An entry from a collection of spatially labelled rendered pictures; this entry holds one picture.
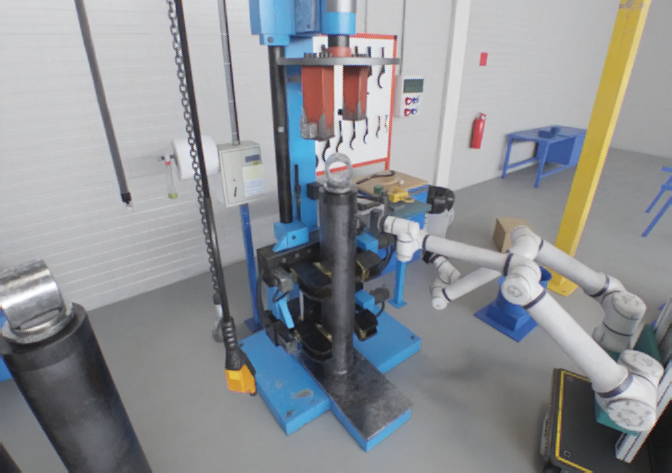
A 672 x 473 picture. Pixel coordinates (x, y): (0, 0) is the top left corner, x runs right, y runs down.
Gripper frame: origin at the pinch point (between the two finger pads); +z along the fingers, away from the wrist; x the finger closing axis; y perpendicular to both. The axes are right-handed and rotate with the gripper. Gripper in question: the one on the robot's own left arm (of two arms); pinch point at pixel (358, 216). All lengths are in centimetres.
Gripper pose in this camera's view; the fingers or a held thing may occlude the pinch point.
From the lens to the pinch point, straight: 192.1
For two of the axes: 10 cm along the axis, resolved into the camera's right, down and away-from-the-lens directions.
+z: -8.5, -2.2, 4.8
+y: -5.3, 3.6, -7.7
